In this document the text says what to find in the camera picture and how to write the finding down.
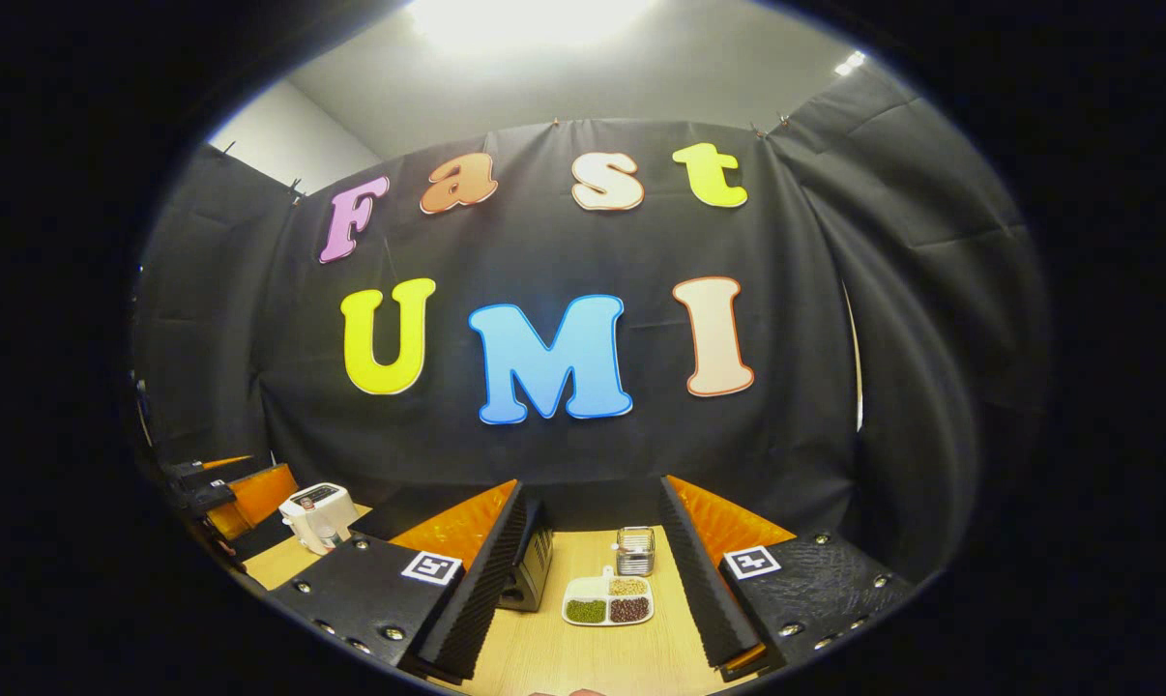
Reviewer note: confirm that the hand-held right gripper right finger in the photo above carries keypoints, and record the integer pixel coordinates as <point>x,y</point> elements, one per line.
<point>704,590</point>

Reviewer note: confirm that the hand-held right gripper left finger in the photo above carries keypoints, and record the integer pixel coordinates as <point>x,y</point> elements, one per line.
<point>481,594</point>

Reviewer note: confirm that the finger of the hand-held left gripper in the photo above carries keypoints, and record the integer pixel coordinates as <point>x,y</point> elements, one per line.
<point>259,495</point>
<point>206,468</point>

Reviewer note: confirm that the black electric oven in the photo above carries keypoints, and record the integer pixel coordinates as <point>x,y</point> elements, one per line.
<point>537,551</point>

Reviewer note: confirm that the white toaster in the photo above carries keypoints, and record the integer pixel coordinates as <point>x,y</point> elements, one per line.
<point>314,505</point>

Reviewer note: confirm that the yellow soybean pile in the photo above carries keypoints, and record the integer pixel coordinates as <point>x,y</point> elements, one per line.
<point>627,587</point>

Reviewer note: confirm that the dark red bean pile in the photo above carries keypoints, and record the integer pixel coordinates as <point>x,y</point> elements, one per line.
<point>629,609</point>

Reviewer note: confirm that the metal mesh holder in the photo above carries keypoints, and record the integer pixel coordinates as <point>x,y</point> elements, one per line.
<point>635,553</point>

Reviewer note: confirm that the small seasoning bottle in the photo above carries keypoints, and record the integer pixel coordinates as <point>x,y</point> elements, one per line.
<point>330,536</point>

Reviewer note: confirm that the green mung bean pile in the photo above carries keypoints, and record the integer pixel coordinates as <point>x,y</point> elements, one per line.
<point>586,611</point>

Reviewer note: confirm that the white divided dish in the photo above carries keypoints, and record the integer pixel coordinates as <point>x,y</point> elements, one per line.
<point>593,588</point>

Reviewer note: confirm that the black backdrop cloth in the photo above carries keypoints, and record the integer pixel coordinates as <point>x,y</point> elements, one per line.
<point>564,454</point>

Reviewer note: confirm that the large ceiling light panel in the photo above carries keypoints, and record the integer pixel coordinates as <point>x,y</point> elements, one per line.
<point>530,24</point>

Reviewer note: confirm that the small ceiling light panel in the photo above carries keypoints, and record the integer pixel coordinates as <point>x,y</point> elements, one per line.
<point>850,64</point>

